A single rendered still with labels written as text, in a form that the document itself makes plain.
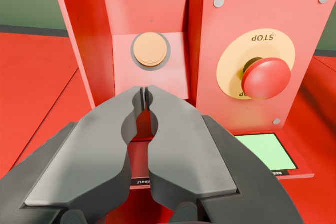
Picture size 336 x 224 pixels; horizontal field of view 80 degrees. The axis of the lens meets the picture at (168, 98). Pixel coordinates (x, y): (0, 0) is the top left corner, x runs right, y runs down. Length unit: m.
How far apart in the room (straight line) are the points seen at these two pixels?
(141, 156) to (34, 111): 0.37
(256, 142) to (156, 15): 0.18
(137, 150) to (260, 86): 0.14
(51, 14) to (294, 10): 0.98
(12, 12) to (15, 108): 0.64
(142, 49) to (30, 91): 0.43
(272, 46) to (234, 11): 0.05
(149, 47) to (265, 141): 0.16
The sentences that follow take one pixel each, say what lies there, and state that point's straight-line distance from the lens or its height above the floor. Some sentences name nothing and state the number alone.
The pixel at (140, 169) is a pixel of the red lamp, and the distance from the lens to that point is 0.21.
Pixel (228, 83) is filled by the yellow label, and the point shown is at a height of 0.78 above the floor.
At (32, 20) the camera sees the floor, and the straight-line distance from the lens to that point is 1.11.
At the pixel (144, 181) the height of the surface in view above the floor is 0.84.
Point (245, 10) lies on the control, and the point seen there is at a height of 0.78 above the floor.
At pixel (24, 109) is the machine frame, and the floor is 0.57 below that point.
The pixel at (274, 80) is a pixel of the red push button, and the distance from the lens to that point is 0.18.
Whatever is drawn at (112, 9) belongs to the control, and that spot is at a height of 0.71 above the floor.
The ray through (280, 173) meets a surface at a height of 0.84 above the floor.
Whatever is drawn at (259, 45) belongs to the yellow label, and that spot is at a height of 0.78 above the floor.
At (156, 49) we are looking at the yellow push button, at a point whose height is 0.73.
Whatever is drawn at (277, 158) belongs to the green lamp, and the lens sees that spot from 0.24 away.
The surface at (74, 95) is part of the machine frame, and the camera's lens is 0.57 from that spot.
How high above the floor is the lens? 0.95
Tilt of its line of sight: 54 degrees down
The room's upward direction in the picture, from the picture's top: 175 degrees clockwise
